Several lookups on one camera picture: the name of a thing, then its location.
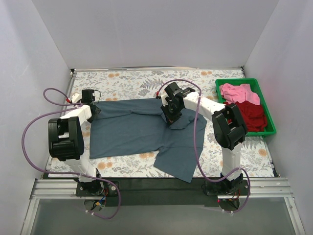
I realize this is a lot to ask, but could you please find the aluminium frame rail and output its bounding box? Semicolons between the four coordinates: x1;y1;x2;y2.
22;177;305;235

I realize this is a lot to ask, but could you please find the red t shirt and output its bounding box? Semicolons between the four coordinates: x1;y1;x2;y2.
236;101;268;132

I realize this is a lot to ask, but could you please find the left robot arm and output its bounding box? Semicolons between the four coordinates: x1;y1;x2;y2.
48;89;104;196

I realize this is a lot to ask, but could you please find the pink t shirt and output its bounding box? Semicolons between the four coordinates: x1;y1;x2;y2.
219;83;260;105

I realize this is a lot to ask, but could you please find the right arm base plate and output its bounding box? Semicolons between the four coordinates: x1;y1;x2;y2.
201;180;248;196

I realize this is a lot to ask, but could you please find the green plastic bin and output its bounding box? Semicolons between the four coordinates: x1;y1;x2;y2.
215;78;276;137

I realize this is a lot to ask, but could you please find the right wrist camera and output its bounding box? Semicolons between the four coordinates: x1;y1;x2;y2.
156;92;169;106

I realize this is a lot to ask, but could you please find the floral table mat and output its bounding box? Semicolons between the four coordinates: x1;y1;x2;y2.
45;69;279;178

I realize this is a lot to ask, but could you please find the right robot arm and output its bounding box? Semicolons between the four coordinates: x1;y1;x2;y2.
156;79;247;195

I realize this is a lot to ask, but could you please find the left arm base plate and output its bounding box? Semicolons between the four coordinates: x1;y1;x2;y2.
75;180;119;197

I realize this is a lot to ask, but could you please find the blue grey t shirt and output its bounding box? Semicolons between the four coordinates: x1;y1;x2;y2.
89;98;207;183

